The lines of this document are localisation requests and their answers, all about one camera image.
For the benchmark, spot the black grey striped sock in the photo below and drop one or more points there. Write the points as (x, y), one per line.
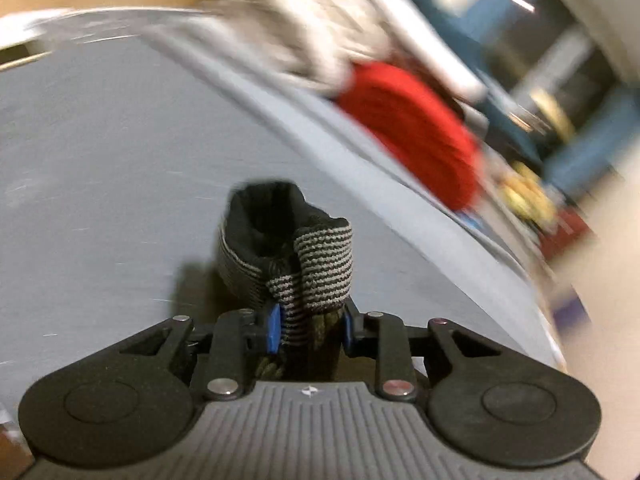
(295, 260)

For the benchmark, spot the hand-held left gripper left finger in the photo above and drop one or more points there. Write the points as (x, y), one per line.
(273, 327)

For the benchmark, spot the blue cabinet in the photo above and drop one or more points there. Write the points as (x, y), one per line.
(500, 20)

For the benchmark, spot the yellow plush toy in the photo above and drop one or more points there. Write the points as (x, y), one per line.
(527, 197)

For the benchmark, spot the red knitted cloth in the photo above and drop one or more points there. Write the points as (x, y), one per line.
(425, 130)

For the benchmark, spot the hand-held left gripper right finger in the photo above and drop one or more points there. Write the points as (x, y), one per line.
(347, 331)

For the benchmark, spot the white grey cloth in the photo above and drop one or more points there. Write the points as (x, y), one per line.
(300, 20)

